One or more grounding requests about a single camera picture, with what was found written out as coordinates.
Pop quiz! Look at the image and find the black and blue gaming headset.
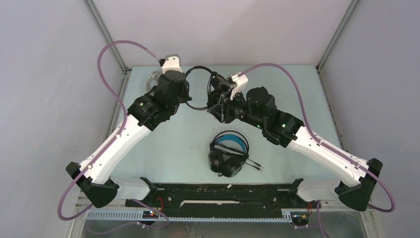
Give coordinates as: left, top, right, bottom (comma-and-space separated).
208, 130, 250, 178

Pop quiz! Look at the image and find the aluminium frame post right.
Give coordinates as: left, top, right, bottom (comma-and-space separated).
316, 0, 361, 73

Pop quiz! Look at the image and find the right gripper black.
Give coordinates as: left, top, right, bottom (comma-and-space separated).
208, 87, 265, 130

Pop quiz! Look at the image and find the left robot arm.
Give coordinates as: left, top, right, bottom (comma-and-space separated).
66, 70, 191, 208

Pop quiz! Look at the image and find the small black on-ear headphones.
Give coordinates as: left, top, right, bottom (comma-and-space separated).
185, 66, 230, 112

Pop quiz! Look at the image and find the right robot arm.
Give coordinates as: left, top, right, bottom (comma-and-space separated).
207, 87, 383, 211

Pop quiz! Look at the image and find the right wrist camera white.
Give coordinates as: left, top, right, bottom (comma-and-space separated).
227, 72, 249, 101

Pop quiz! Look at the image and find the white over-ear headphones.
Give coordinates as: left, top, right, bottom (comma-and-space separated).
146, 69, 163, 92

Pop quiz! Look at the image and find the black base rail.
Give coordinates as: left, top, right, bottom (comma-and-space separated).
125, 183, 316, 220

